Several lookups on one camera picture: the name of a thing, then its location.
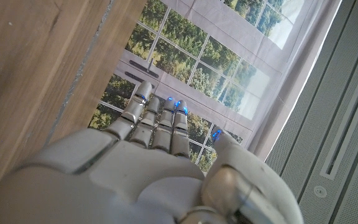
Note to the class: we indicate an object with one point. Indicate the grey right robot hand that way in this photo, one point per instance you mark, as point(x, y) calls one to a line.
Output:
point(120, 180)

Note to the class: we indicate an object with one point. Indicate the round ceiling fixture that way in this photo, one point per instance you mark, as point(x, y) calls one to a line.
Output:
point(319, 191)

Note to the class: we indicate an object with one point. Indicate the linear ceiling air slot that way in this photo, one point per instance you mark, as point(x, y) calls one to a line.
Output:
point(346, 124)

